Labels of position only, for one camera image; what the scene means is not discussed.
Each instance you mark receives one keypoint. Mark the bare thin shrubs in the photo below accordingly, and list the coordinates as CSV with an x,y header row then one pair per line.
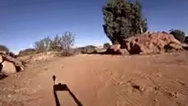
x,y
55,43

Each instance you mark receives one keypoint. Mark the tall dark conifer tree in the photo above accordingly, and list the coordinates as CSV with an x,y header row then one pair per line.
x,y
122,16

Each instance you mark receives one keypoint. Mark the pile of red rocks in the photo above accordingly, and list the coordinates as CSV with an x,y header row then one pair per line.
x,y
148,43

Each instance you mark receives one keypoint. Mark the pile of pale boulders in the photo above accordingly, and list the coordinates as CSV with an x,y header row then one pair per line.
x,y
0,62

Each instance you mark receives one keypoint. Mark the red dirt ground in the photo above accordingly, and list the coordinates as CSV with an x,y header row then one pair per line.
x,y
98,85

